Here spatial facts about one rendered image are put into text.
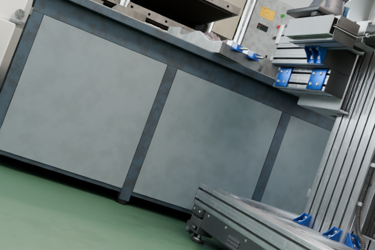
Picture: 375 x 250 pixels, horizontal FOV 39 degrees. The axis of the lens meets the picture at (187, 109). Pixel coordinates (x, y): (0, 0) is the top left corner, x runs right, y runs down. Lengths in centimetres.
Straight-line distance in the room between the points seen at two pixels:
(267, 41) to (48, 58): 173
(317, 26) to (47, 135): 122
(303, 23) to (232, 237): 81
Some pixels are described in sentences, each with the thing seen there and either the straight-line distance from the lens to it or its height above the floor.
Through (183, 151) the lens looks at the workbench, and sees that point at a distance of 249.
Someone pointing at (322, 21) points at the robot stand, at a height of 93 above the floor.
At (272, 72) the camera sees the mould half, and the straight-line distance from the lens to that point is 266.
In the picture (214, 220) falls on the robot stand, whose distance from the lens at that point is 208.
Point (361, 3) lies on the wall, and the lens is 640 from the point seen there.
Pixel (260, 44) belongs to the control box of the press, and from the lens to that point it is 360.
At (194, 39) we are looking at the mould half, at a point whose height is 85.
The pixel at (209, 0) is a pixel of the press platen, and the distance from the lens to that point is 342.
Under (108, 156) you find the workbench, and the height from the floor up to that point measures 19.
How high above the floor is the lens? 39
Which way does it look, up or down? 3 degrees up
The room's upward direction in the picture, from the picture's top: 20 degrees clockwise
